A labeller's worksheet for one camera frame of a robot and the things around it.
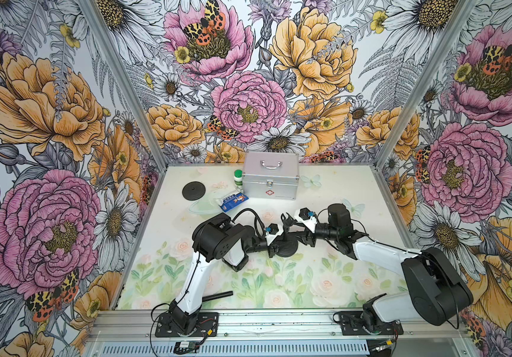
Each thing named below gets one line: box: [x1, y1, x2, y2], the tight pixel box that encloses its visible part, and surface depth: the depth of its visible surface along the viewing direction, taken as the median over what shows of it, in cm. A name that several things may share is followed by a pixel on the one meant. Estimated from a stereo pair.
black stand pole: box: [201, 290, 233, 302], surface depth 81 cm
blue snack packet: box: [218, 191, 250, 213], surface depth 105 cm
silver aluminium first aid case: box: [242, 150, 300, 201], surface depth 103 cm
